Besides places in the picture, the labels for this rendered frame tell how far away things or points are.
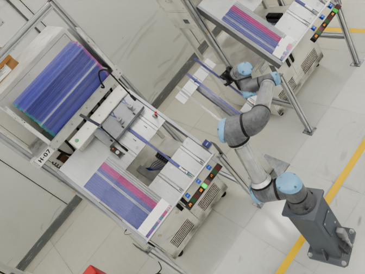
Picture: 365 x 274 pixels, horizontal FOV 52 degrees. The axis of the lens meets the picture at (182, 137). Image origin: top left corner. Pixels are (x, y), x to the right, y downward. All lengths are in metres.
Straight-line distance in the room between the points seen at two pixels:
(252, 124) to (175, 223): 1.32
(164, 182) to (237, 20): 1.22
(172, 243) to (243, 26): 1.65
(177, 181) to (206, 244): 0.80
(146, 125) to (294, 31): 1.21
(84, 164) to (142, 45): 2.09
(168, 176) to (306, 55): 1.68
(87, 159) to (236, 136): 1.05
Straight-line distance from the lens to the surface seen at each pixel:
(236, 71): 2.12
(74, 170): 2.43
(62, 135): 2.34
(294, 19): 2.84
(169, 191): 2.32
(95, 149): 2.42
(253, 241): 2.80
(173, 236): 2.86
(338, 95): 3.29
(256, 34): 2.69
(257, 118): 1.73
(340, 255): 2.53
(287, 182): 1.94
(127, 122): 2.37
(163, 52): 4.35
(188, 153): 2.36
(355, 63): 3.48
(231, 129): 1.75
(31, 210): 4.16
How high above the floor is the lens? 2.32
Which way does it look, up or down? 38 degrees down
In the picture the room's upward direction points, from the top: 42 degrees counter-clockwise
